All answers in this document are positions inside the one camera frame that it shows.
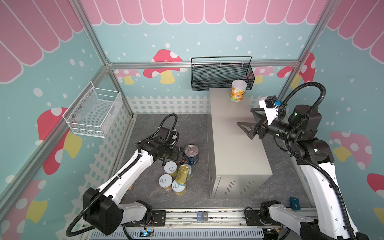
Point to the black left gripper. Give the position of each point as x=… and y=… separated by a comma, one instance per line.
x=174, y=155

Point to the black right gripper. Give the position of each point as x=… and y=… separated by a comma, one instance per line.
x=258, y=127

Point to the blue label tin can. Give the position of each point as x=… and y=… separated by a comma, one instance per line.
x=191, y=154

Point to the orange green plastic-lid can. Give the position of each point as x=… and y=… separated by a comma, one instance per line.
x=238, y=90

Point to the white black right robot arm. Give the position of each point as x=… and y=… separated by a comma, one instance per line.
x=316, y=161

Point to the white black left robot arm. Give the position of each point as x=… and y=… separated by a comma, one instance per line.
x=103, y=207

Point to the grey metal cabinet counter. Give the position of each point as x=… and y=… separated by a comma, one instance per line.
x=238, y=166

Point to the white lid can rear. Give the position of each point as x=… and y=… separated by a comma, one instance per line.
x=171, y=168

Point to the green can white lid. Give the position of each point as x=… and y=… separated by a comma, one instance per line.
x=189, y=172

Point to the gold rectangular spam tin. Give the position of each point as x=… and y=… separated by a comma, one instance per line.
x=182, y=175

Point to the white lid can front left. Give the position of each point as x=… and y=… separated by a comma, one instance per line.
x=165, y=182

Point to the teal object on floor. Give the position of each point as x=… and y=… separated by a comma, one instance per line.
x=295, y=204

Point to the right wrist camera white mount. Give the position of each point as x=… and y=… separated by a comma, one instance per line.
x=270, y=105

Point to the black wire mesh basket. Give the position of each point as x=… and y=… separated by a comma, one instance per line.
x=220, y=72

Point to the small blue device on rail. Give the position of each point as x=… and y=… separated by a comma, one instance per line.
x=202, y=216

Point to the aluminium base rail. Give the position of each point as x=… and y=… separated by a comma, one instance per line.
x=218, y=218

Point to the white slotted cable duct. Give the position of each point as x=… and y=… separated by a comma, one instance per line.
x=197, y=234

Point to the white wire mesh basket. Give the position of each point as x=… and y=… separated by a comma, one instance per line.
x=93, y=112

